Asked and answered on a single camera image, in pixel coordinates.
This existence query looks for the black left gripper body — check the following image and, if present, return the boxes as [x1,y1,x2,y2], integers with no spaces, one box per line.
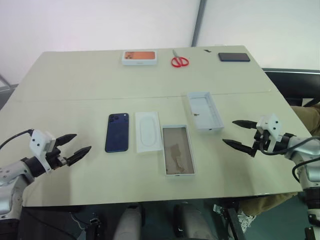
[46,139,70,172]

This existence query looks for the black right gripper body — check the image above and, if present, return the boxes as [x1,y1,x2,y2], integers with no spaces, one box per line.
[251,130,272,152]

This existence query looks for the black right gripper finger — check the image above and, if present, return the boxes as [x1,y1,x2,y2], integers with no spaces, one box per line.
[222,138,257,158]
[231,119,260,130]

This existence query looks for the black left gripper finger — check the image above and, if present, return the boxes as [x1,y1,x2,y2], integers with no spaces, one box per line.
[67,146,92,166]
[55,133,78,146]

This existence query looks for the white phone box lid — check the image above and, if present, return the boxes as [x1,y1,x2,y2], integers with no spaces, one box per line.
[186,91,225,133]

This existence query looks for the dark blue smartphone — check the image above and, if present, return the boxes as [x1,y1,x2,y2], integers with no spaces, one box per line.
[104,112,130,153]

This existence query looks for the white phone box base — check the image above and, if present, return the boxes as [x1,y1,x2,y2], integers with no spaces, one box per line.
[161,123,197,178]

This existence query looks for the white cardboard insert tray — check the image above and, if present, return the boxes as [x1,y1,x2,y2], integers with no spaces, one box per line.
[134,111,164,154]

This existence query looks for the white box with orange print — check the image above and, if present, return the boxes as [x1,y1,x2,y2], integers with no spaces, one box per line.
[121,49,159,67]

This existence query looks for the khaki trouser leg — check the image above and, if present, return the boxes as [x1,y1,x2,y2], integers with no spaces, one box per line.
[290,102,320,137]

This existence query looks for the khaki cloth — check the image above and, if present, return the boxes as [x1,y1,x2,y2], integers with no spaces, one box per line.
[238,191,302,226]

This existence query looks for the grey metal rack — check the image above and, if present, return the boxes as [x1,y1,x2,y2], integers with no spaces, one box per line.
[0,73,19,111]

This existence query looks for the dark rounded grey shape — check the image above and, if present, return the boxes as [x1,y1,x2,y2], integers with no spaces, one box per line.
[112,202,146,240]
[173,203,215,240]

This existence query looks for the grey vertical pole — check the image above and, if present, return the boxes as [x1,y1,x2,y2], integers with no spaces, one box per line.
[190,0,207,47]

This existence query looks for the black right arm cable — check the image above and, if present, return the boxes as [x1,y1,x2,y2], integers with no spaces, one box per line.
[259,136,320,186]

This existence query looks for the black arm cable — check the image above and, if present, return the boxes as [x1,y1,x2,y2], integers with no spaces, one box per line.
[259,136,320,186]
[0,128,35,151]

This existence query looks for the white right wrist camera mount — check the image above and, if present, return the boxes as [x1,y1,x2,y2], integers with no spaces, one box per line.
[256,113,285,153]

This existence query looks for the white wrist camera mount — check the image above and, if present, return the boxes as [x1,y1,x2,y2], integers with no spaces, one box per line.
[29,129,56,175]
[256,113,285,153]

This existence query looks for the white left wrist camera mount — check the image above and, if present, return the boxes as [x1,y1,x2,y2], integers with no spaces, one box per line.
[29,129,56,175]

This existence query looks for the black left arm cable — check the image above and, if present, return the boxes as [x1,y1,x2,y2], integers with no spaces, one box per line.
[0,128,35,151]

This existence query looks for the red handled scissors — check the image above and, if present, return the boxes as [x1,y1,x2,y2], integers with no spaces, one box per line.
[171,49,190,69]

